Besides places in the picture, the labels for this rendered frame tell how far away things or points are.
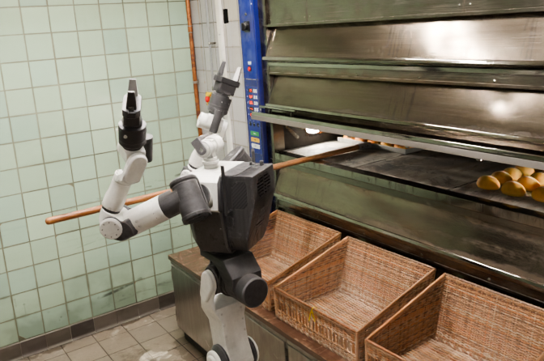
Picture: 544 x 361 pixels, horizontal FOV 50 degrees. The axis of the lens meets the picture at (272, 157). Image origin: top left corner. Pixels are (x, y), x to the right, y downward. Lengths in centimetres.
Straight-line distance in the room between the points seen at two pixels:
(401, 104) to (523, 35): 62
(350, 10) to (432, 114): 66
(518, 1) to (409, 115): 65
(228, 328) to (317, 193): 106
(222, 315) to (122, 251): 185
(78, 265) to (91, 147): 77
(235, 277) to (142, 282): 212
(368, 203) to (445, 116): 67
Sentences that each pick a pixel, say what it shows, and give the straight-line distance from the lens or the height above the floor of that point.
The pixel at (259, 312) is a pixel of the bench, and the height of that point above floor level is 58.
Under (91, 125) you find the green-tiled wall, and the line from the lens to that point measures 386.
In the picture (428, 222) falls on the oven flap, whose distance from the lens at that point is 263.
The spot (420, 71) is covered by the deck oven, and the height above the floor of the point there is 168.
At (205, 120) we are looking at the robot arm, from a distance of 245.
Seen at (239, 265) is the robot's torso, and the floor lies 106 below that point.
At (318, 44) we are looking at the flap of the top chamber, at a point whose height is 179.
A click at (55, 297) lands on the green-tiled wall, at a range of 406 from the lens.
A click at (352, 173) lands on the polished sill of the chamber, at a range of 290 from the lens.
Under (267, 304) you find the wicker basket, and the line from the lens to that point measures 288.
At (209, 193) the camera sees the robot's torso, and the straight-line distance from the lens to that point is 206.
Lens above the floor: 191
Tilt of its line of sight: 13 degrees down
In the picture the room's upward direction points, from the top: 4 degrees counter-clockwise
